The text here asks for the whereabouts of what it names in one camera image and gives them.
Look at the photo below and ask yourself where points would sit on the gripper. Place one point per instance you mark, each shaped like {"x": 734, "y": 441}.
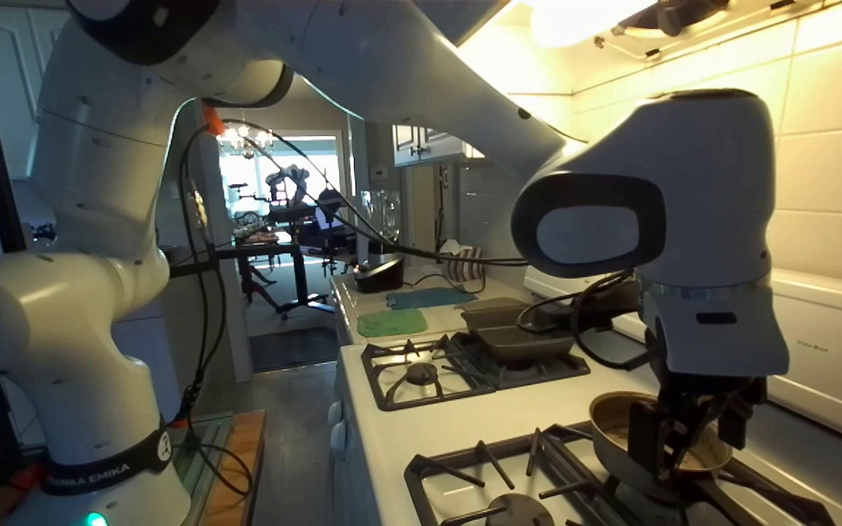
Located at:
{"x": 713, "y": 391}

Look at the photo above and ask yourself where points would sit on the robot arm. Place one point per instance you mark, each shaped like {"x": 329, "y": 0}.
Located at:
{"x": 92, "y": 219}

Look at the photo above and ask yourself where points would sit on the small metal saucepan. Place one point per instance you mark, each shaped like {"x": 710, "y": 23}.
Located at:
{"x": 611, "y": 438}

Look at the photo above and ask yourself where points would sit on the stove burner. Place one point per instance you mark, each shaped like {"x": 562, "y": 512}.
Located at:
{"x": 516, "y": 475}
{"x": 421, "y": 374}

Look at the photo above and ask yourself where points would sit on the dark loaf pan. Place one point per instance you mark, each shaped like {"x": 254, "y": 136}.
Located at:
{"x": 494, "y": 315}
{"x": 523, "y": 345}

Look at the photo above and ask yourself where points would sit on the white gas stove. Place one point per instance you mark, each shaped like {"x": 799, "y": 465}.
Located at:
{"x": 479, "y": 416}

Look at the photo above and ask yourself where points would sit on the striped cloth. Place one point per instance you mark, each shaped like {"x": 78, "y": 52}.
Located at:
{"x": 465, "y": 264}

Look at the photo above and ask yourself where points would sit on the teal cloth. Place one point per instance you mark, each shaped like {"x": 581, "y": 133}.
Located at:
{"x": 428, "y": 297}

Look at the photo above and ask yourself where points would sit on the green cloth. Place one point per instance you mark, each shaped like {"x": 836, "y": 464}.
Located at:
{"x": 392, "y": 323}

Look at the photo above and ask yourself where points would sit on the blender with glass jar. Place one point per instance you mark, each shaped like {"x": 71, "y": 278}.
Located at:
{"x": 379, "y": 270}

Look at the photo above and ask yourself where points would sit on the stove knob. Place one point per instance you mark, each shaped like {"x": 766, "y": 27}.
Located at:
{"x": 334, "y": 413}
{"x": 340, "y": 438}

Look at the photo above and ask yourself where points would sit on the dark floor mat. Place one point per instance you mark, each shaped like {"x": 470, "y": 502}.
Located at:
{"x": 293, "y": 349}

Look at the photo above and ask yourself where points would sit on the range hood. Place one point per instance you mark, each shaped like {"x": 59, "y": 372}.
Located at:
{"x": 582, "y": 18}

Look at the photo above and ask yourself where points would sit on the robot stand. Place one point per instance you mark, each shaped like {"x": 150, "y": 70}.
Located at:
{"x": 242, "y": 467}

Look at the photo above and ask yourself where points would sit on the dark table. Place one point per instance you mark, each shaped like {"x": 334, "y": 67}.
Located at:
{"x": 275, "y": 252}

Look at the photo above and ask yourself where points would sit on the chandelier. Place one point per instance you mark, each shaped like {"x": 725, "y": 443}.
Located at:
{"x": 244, "y": 139}

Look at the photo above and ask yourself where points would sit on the white cabinet door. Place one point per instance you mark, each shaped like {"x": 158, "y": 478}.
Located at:
{"x": 4, "y": 73}

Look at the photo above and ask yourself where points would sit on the wall cabinet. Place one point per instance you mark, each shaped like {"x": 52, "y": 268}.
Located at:
{"x": 421, "y": 142}

